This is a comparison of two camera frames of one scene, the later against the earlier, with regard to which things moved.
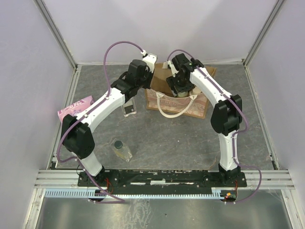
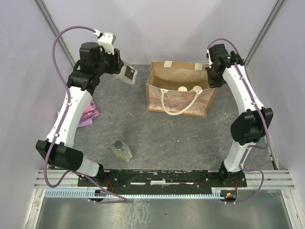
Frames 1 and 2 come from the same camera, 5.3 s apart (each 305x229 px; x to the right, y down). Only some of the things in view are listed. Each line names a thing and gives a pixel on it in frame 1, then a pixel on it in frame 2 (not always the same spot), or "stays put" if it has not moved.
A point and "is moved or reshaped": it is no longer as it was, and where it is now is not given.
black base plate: (162, 182) stays put
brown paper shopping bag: (160, 97) stays put
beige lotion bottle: (196, 90) is moved or reshaped
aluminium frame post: (55, 32) stays put
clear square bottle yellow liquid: (121, 150) stays put
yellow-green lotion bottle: (184, 94) is moved or reshaped
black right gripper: (171, 81) → (212, 83)
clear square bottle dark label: (129, 108) is moved or reshaped
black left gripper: (149, 74) → (117, 62)
